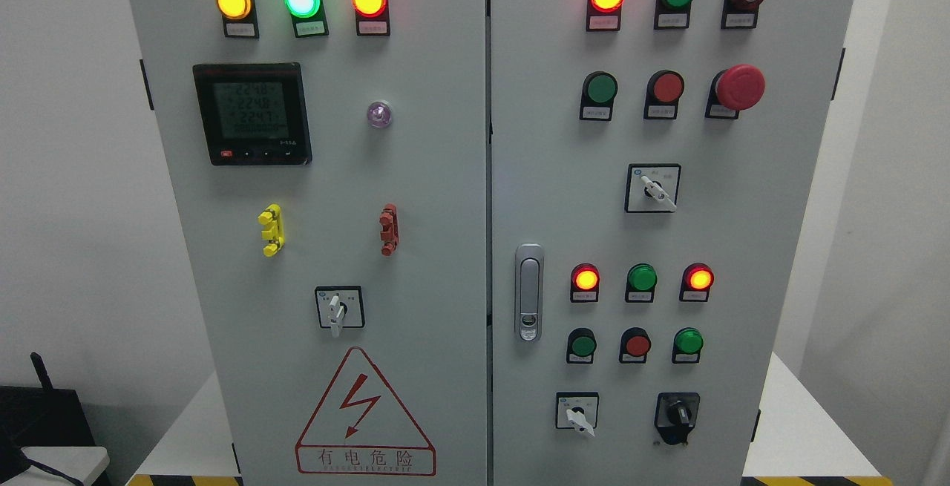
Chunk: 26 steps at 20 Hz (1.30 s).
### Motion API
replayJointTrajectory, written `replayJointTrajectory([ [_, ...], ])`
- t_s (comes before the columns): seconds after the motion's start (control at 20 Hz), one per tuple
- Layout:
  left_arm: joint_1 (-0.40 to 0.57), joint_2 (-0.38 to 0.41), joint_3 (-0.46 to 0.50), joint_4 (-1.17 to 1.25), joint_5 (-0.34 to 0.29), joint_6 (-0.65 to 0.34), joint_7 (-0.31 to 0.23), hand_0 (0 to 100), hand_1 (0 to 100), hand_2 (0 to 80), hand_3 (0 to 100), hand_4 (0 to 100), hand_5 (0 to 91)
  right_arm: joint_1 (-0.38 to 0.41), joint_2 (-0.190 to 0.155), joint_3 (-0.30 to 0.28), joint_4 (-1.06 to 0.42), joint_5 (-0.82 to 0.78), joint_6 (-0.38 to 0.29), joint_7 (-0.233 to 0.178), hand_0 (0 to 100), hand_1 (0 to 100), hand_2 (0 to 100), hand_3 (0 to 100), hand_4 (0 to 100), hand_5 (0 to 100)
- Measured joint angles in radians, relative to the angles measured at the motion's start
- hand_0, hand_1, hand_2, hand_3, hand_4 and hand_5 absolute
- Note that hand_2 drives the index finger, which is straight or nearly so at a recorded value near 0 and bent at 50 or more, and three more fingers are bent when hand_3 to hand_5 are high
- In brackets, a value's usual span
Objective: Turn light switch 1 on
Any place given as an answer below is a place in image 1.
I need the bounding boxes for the green push button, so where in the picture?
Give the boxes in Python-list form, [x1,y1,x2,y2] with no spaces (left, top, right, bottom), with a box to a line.
[566,327,597,364]
[579,71,618,122]

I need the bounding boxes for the red push button lower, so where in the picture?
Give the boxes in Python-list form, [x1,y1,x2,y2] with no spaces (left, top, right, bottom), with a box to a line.
[618,327,652,364]

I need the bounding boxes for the green indicator bottom right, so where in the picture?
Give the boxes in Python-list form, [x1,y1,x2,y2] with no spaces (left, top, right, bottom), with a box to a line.
[671,327,704,364]

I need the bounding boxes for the silver door lock handle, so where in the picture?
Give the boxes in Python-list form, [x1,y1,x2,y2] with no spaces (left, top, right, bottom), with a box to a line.
[514,243,544,343]

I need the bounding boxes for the right grey cabinet door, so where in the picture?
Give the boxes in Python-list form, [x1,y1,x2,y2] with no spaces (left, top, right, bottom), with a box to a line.
[490,0,853,485]

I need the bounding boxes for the red lit indicator lower left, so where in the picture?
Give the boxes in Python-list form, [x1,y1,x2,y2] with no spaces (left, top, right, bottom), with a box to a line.
[570,263,600,303]

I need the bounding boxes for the yellow terminal clip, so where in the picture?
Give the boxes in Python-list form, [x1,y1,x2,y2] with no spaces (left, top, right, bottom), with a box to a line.
[258,203,286,258]

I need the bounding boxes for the green indicator top right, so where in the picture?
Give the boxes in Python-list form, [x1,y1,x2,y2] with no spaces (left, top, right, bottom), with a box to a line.
[654,0,693,30]

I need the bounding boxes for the left grey cabinet door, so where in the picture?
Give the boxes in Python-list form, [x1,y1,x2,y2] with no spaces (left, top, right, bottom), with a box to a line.
[130,0,489,485]

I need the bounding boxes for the red emergency stop mushroom button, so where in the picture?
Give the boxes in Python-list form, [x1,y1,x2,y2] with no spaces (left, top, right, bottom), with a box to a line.
[705,64,766,120]

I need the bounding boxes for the red lit indicator lower right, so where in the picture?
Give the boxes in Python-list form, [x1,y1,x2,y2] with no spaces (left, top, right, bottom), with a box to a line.
[679,263,715,303]

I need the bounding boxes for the red lit indicator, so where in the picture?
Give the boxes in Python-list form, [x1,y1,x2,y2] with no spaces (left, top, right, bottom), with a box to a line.
[570,263,600,303]
[585,0,624,32]
[679,263,715,303]

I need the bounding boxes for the green push button lower left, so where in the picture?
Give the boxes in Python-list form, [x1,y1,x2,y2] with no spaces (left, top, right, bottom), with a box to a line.
[566,327,597,364]

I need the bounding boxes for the black digital power meter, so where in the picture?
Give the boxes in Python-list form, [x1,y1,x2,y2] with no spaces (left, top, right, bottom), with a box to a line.
[192,62,312,167]

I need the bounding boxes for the red push button upper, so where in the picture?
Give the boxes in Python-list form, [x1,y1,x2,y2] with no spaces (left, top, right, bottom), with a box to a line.
[643,70,685,120]

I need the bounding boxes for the red electric hazard warning sticker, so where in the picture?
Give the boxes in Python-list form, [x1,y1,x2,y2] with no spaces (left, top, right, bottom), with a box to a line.
[295,347,437,477]

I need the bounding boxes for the green lit indicator light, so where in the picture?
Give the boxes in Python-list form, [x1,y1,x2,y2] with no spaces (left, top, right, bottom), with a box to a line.
[284,0,329,39]

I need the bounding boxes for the green push button upper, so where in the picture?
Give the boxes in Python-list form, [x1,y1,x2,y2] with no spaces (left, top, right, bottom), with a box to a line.
[579,71,618,122]

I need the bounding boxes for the green indicator lower middle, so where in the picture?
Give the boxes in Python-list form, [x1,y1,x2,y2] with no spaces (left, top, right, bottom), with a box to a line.
[625,263,658,303]

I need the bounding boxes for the dark red buzzer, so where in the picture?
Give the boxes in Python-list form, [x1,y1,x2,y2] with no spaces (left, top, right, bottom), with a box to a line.
[721,0,764,30]

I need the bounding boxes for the red lit indicator left door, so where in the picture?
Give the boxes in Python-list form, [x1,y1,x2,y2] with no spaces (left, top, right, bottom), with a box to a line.
[352,0,390,36]

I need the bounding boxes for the black key selector switch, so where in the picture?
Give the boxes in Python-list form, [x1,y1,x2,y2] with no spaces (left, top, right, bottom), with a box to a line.
[654,392,701,445]

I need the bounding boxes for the red terminal clip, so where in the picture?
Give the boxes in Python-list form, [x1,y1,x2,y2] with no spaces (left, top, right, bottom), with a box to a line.
[378,203,400,257]

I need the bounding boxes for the red push button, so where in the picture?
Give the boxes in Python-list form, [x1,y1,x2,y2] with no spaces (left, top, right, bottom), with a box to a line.
[618,327,652,364]
[643,70,685,120]

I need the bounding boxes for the black box with antenna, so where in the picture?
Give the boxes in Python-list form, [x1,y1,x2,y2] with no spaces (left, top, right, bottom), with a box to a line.
[1,352,95,485]

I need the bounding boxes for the small purple clear lamp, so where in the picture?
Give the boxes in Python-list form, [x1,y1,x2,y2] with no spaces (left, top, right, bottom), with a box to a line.
[366,101,393,130]

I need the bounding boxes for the upper right rotary switch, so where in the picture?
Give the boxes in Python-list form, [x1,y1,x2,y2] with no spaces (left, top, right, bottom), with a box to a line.
[624,162,682,214]

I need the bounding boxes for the grey cabinet door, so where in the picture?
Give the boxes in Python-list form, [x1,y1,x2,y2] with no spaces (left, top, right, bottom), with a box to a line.
[490,0,853,485]
[130,0,489,485]

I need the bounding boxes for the lower white rotary switch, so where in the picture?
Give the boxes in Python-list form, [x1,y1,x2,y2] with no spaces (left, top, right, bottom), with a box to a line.
[555,392,598,438]

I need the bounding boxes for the red lit indicator top right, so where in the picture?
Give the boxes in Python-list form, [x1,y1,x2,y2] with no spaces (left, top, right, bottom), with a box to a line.
[585,0,624,32]

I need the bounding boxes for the door rotary switch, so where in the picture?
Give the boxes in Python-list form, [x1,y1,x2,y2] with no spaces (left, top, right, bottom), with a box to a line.
[315,284,366,338]

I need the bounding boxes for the yellow indicator light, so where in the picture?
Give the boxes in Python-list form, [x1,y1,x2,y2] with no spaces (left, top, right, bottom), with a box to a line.
[216,0,259,39]

